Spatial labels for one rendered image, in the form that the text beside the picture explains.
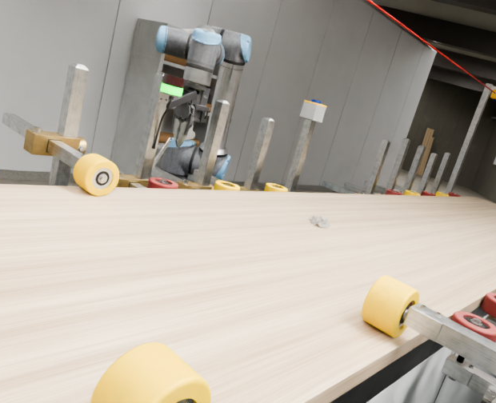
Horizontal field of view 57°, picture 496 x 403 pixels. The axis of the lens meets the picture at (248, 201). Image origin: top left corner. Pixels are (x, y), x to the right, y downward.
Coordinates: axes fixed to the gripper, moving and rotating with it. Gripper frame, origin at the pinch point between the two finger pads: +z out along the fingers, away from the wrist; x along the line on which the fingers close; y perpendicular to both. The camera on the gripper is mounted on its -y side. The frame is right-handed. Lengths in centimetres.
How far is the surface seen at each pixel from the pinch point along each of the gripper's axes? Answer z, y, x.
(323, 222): 6, 10, -56
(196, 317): 7, -58, -80
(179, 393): 0, -76, -97
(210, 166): 4.7, 7.8, -9.9
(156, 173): 13.6, 2.5, 10.1
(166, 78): -19.7, -19.9, -13.5
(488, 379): 15, -9, -107
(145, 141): -1.0, -18.7, -8.4
